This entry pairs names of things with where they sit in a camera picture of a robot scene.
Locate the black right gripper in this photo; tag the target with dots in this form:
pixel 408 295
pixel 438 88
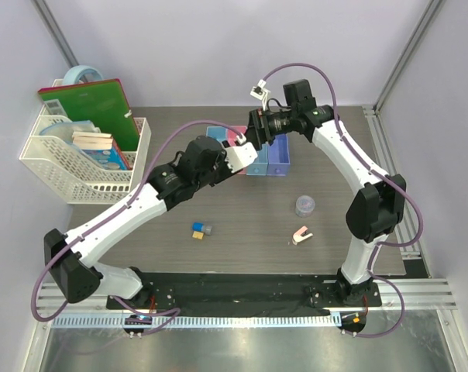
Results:
pixel 258 130

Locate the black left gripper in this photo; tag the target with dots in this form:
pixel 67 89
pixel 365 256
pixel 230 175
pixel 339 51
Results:
pixel 226 170

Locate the light blue drawer box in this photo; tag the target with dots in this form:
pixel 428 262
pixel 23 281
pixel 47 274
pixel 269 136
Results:
pixel 218 133

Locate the purple drawer box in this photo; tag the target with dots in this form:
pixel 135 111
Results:
pixel 278 157

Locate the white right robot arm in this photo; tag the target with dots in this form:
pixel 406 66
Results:
pixel 378 203

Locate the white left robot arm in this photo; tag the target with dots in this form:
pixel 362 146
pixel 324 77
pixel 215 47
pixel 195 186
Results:
pixel 72 258

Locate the blue grey pencil sharpener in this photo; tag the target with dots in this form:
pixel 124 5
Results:
pixel 202 228

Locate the clear paperclip jar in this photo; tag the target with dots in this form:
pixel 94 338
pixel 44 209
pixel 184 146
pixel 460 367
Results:
pixel 304 206

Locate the pink staple remover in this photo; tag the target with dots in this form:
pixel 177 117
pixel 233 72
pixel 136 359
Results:
pixel 301 235

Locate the green folder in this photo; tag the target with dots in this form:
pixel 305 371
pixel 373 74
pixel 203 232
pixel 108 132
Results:
pixel 103 103

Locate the stack of notebooks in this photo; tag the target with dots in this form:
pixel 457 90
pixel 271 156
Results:
pixel 92 141

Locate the white mesh file organizer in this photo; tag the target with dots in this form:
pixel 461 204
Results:
pixel 72 174

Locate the clear blue plastic pouch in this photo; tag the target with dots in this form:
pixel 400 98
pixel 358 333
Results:
pixel 65 130

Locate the light blue tape roll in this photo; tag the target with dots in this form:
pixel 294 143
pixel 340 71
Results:
pixel 76 73

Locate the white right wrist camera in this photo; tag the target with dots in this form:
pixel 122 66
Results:
pixel 260 92

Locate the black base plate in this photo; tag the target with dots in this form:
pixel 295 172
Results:
pixel 253 295

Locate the white slotted cable duct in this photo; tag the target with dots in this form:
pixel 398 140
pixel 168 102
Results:
pixel 128 321

